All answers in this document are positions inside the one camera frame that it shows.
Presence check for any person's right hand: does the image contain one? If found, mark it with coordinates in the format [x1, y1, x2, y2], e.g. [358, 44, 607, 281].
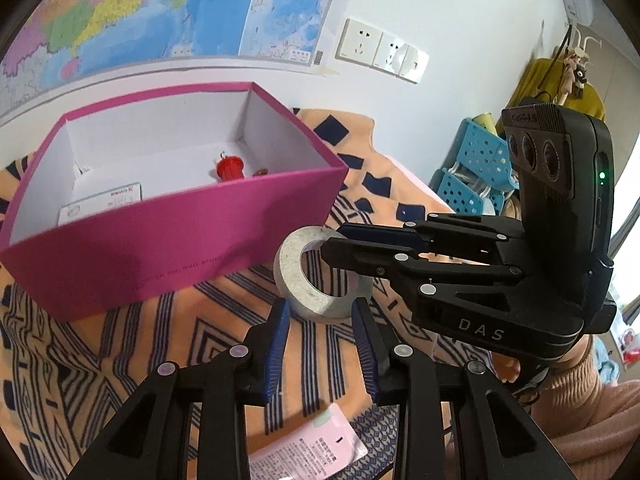
[487, 350, 531, 388]

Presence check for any white coat rack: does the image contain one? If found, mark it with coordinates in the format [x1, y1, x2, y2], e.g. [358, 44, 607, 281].
[552, 20, 601, 106]

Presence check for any white tape roll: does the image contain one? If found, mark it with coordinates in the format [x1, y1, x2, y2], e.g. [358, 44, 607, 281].
[273, 226, 375, 324]

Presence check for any hanging plush toy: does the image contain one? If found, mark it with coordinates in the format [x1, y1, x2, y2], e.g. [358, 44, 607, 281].
[562, 50, 592, 97]

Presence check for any pink cardboard box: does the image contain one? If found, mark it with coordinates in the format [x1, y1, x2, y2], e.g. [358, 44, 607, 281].
[0, 81, 349, 322]

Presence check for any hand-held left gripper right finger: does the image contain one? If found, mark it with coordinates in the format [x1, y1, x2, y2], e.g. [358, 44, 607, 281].
[350, 297, 576, 480]

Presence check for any white and blue carton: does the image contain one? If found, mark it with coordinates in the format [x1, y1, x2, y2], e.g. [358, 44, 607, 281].
[57, 181, 144, 226]

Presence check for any blue perforated plastic rack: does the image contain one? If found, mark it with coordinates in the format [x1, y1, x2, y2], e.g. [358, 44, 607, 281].
[430, 117, 521, 221]

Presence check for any wall map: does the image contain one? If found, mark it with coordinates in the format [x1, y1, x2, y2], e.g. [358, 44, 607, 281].
[0, 0, 346, 121]

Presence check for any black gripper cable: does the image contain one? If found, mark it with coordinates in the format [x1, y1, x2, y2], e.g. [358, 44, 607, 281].
[514, 360, 557, 407]

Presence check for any white wall switch socket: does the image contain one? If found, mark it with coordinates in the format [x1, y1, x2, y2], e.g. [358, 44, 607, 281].
[375, 32, 430, 85]

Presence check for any orange patterned blanket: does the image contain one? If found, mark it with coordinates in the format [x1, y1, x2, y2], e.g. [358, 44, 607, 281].
[0, 107, 506, 480]

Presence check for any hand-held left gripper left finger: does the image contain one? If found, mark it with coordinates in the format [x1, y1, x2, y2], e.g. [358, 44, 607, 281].
[65, 299, 292, 480]

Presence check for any white air conditioner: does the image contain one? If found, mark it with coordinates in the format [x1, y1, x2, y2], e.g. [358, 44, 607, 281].
[561, 0, 597, 27]

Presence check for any pink tube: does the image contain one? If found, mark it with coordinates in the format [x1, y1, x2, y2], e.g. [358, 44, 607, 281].
[248, 402, 368, 480]

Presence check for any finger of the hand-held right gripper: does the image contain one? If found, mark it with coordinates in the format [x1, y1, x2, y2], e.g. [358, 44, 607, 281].
[319, 236, 523, 307]
[336, 213, 527, 267]

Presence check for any yellow sweater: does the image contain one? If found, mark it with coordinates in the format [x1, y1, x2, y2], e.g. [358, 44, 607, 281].
[507, 58, 606, 122]

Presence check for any small red jar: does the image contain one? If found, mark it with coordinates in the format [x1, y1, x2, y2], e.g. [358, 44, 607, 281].
[214, 156, 247, 182]

